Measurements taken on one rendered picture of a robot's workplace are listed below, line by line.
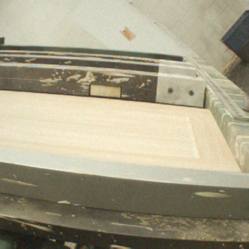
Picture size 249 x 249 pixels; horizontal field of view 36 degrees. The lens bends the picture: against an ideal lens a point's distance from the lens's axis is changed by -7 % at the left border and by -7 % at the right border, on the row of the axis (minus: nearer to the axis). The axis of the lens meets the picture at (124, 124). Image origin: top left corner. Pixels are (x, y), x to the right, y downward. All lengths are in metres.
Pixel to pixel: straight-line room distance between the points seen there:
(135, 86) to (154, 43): 3.66
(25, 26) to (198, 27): 2.76
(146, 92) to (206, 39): 5.07
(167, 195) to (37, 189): 0.14
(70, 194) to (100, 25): 4.38
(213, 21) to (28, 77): 5.13
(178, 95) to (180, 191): 0.64
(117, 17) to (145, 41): 0.44
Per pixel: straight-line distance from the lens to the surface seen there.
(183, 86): 1.04
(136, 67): 1.33
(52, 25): 6.42
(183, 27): 6.07
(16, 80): 1.11
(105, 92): 1.06
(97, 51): 2.29
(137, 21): 4.70
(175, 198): 0.43
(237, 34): 5.06
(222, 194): 0.43
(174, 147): 0.62
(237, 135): 0.61
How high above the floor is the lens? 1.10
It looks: 5 degrees down
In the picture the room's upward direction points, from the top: 50 degrees counter-clockwise
